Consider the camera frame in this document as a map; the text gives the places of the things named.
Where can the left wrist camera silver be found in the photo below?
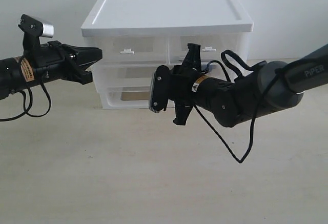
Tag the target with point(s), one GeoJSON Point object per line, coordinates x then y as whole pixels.
{"type": "Point", "coordinates": [34, 28]}

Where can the clear upper left drawer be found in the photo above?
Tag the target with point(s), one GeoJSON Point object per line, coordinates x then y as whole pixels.
{"type": "Point", "coordinates": [132, 51]}

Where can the white plastic drawer cabinet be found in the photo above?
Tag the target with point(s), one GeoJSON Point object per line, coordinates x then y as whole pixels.
{"type": "Point", "coordinates": [161, 18]}

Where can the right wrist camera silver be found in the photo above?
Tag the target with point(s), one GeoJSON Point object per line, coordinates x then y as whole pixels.
{"type": "Point", "coordinates": [159, 89]}

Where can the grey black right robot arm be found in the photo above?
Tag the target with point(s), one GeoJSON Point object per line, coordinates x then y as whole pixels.
{"type": "Point", "coordinates": [258, 90]}

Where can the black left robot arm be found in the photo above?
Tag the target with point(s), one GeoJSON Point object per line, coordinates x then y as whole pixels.
{"type": "Point", "coordinates": [15, 76]}

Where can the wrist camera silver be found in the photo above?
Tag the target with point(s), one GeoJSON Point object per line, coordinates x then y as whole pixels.
{"type": "Point", "coordinates": [159, 89]}
{"type": "Point", "coordinates": [34, 28]}

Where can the key bunch with blue fob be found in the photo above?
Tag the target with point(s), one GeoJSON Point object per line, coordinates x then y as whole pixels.
{"type": "Point", "coordinates": [208, 68]}

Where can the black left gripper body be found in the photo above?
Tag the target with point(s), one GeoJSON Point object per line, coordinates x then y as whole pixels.
{"type": "Point", "coordinates": [50, 61]}

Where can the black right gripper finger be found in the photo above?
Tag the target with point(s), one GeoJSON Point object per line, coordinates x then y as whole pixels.
{"type": "Point", "coordinates": [182, 112]}
{"type": "Point", "coordinates": [192, 59]}

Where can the clear wide drawer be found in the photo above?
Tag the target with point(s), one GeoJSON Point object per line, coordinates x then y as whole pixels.
{"type": "Point", "coordinates": [114, 73]}

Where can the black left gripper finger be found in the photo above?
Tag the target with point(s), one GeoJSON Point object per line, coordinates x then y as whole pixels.
{"type": "Point", "coordinates": [78, 73]}
{"type": "Point", "coordinates": [84, 57]}

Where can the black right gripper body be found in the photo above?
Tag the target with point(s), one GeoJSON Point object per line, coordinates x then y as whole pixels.
{"type": "Point", "coordinates": [182, 80]}

